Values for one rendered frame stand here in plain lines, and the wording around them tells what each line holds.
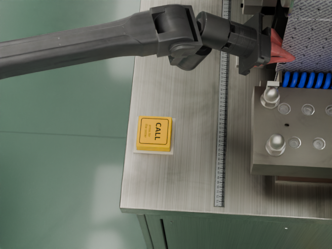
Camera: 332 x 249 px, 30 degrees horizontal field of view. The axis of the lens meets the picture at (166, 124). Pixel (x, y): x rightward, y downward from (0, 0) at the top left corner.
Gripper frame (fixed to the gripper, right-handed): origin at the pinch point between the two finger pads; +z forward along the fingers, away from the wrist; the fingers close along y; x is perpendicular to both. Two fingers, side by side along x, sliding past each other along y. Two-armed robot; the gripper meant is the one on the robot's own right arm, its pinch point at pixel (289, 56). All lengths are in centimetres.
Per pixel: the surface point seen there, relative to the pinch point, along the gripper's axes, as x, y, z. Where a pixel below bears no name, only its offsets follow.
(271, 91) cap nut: -1.8, 7.2, -2.8
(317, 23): 11.9, 0.2, -3.0
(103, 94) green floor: -121, -43, 3
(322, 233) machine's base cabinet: -21.0, 25.8, 23.5
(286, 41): 4.3, 0.2, -3.9
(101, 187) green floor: -119, -6, 5
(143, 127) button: -26.7, 9.3, -17.4
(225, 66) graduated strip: -21.1, -7.2, -1.8
